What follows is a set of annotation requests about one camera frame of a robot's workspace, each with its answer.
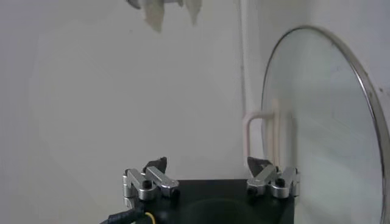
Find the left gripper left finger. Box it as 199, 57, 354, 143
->
121, 156, 180, 208

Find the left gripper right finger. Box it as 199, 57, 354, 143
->
246, 156, 300, 203

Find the glass lid with cream handle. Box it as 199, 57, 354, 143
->
242, 24, 390, 224

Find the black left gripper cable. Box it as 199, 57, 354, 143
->
99, 206, 156, 224

